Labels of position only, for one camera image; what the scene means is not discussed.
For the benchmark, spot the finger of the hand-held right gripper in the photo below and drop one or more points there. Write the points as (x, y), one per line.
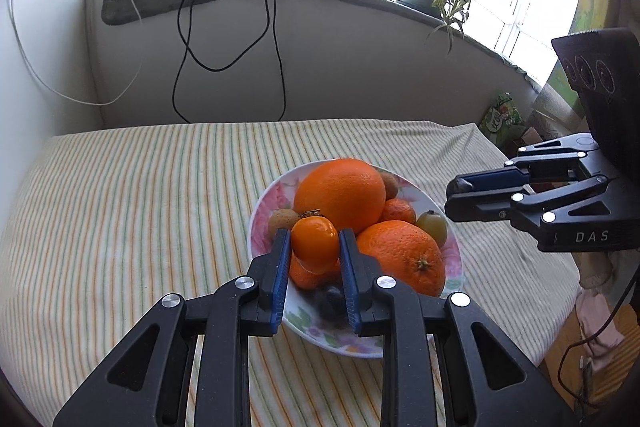
(490, 179)
(480, 209)

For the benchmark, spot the green grape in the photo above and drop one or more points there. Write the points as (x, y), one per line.
(432, 227)

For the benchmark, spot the floral white plate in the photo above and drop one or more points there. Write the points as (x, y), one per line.
(300, 322)

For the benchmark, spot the brown kiwi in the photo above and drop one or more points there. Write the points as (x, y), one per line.
(281, 222)
(390, 184)

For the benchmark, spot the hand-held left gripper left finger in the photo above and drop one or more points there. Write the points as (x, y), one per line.
(280, 277)

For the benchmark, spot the green package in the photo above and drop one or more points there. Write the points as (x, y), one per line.
(502, 117)

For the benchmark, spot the dark plum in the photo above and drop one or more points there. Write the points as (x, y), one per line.
(327, 302)

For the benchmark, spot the grey windowsill cover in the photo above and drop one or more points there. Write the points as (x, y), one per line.
(150, 2)

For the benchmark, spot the person's right forearm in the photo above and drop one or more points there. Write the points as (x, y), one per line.
(600, 332)

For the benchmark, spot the large smooth orange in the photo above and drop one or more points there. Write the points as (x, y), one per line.
(340, 194)

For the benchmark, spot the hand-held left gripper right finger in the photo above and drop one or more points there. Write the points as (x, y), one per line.
(352, 277)

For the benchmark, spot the large rough-skinned orange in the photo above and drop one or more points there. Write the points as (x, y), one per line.
(400, 257)

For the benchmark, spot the tangerine with stem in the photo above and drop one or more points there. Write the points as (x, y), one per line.
(307, 276)

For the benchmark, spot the white lace cloth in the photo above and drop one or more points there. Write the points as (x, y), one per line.
(555, 112)

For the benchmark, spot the orange cherry tomato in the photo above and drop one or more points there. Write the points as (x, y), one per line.
(314, 242)

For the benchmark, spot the brown cardboard box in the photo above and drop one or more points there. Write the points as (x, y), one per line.
(530, 138)

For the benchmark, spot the small tangerine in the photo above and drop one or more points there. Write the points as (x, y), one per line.
(398, 211)

